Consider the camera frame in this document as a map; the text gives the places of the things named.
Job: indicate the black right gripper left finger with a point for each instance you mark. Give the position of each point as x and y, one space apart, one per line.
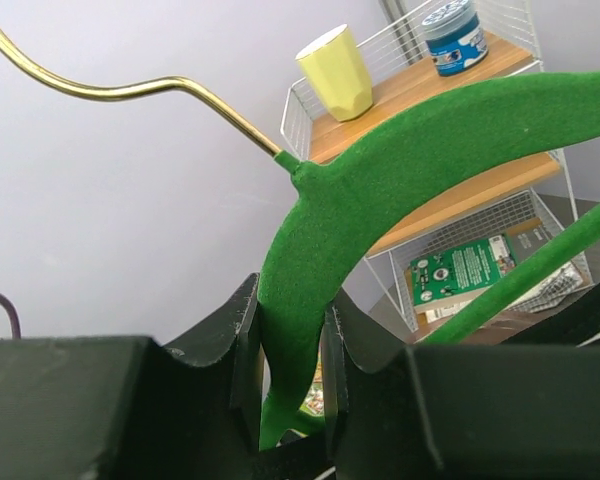
125 407

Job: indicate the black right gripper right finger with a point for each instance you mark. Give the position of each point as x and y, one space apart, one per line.
399 411

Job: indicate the bright green clothes hanger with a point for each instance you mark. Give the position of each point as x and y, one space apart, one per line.
292 364

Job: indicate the black white striped top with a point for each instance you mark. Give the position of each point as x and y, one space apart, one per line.
576 325

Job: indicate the green book on shelf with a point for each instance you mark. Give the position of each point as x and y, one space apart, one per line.
459 274

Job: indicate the yellow faceted cup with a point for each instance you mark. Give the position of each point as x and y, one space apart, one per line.
335 69

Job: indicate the blue lidded jar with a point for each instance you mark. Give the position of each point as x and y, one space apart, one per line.
454 37

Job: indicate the white wire shelf unit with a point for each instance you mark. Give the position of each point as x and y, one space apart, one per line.
344 207

